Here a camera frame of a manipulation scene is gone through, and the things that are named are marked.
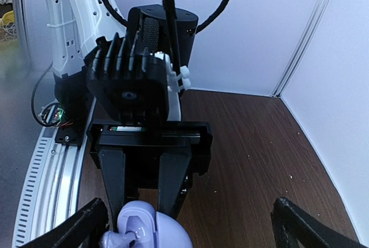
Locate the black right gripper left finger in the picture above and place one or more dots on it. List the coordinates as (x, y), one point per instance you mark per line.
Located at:
(83, 229)

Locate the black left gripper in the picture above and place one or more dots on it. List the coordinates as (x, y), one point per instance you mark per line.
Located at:
(143, 147)

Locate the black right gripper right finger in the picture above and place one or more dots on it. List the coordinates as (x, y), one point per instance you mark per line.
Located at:
(292, 227)

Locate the lilac earbud charging case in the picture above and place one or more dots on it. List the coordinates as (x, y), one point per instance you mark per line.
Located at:
(161, 230)

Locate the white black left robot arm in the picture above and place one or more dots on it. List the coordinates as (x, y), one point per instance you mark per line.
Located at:
(78, 27)

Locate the left controller circuit board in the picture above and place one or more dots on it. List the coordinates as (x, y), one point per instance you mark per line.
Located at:
(51, 115)

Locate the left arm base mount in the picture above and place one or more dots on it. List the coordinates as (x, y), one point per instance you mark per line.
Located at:
(71, 134)

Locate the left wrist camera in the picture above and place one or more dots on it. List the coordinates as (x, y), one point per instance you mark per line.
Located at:
(134, 85)

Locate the left aluminium corner post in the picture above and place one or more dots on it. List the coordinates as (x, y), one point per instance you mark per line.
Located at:
(301, 47)

